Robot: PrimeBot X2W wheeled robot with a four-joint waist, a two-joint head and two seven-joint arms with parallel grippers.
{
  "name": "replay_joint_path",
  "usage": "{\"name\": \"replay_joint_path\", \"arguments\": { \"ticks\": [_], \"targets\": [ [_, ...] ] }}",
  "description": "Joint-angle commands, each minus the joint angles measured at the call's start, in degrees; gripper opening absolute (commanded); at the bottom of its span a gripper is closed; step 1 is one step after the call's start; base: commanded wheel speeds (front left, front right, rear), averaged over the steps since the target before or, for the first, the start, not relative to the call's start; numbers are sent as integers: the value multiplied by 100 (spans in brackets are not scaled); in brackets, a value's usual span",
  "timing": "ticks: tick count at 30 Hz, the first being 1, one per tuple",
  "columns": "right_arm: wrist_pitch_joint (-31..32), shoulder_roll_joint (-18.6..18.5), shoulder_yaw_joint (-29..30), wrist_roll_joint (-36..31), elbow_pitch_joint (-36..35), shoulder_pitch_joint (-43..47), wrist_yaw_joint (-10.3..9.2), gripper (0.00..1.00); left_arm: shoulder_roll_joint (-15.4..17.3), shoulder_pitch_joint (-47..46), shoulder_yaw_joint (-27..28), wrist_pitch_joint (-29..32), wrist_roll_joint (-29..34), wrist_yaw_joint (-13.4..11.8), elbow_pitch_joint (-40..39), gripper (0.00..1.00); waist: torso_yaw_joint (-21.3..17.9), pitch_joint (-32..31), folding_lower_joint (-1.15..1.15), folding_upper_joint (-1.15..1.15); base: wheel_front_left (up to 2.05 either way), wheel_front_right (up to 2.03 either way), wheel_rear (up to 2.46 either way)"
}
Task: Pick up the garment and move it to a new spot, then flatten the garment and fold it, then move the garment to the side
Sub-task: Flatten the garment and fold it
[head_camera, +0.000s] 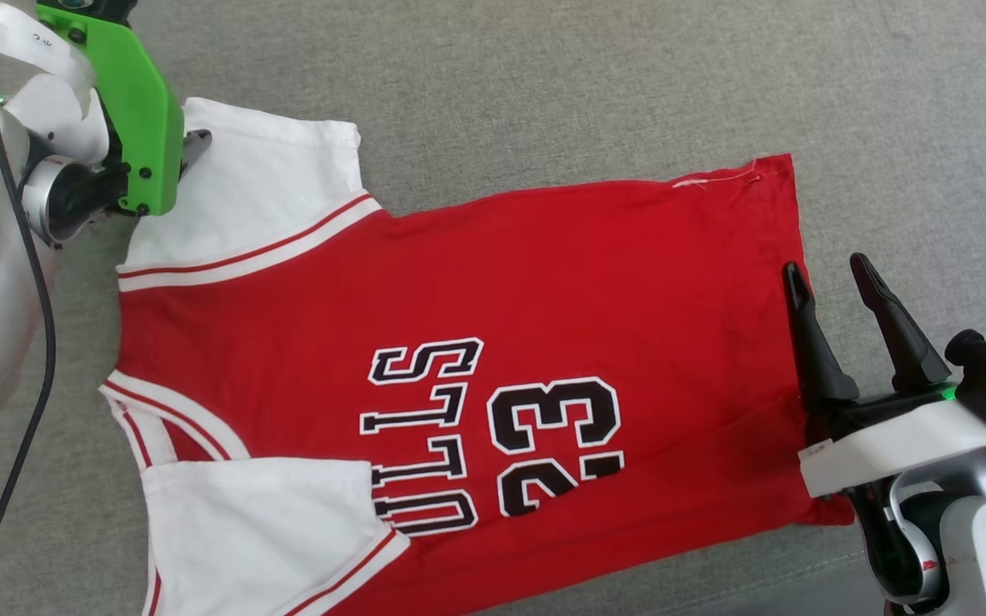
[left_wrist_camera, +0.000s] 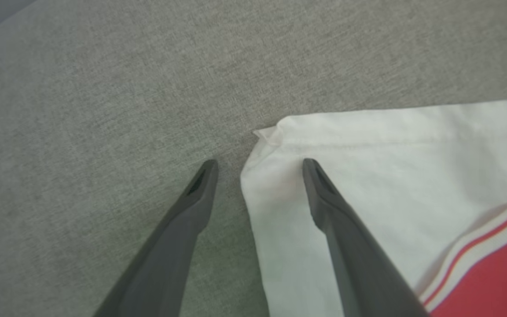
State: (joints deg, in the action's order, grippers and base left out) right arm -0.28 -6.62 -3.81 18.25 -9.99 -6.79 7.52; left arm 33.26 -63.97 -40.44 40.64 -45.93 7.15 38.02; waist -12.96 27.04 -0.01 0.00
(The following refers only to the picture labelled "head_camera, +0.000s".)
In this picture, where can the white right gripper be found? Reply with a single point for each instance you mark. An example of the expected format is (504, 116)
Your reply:
(895, 445)

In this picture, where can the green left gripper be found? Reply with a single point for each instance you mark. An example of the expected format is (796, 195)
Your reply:
(146, 128)

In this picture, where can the red and white basketball jersey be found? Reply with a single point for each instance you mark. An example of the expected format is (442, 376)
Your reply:
(587, 282)

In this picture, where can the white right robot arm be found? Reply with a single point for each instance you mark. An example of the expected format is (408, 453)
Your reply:
(981, 547)

